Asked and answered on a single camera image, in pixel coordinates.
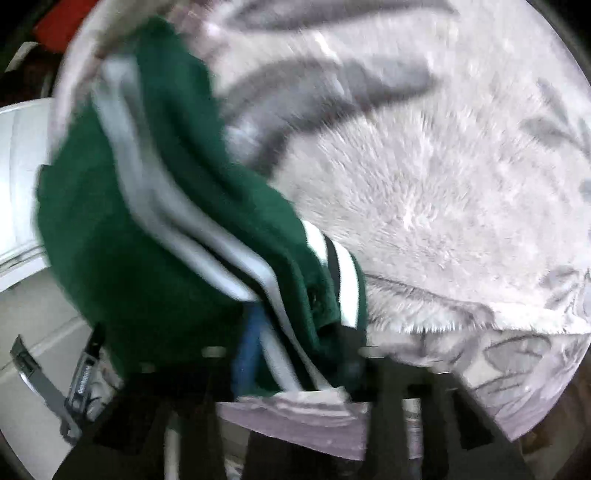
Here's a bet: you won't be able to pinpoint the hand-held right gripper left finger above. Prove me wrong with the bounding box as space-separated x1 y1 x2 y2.
53 305 274 480

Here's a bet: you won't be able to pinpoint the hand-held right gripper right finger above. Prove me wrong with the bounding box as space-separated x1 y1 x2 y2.
355 345 536 480

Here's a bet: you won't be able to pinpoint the green and cream varsity jacket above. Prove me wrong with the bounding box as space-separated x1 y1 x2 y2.
34 16 370 402

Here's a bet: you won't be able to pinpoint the printed hang tag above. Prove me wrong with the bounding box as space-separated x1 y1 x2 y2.
67 330 105 418

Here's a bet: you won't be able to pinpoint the floral plush blanket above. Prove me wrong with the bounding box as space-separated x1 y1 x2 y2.
48 0 591 462

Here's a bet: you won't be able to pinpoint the white wardrobe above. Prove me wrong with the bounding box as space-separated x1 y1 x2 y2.
0 99 63 291

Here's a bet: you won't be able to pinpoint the red cloth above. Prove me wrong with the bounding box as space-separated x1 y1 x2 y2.
34 7 100 44

